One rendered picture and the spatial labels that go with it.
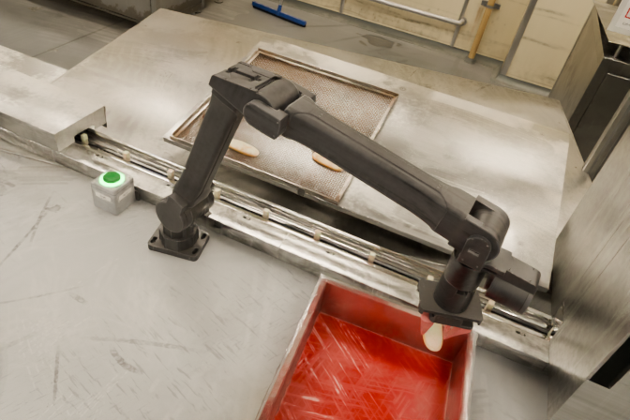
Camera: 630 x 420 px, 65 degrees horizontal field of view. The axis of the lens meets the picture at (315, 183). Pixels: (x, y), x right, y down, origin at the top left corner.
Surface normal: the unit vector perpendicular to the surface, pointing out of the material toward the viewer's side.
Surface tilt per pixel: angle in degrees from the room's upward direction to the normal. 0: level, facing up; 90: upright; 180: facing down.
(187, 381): 0
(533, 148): 10
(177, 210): 90
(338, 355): 0
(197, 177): 91
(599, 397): 90
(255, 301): 0
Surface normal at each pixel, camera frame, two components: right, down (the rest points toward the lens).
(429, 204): -0.59, 0.37
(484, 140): 0.07, -0.67
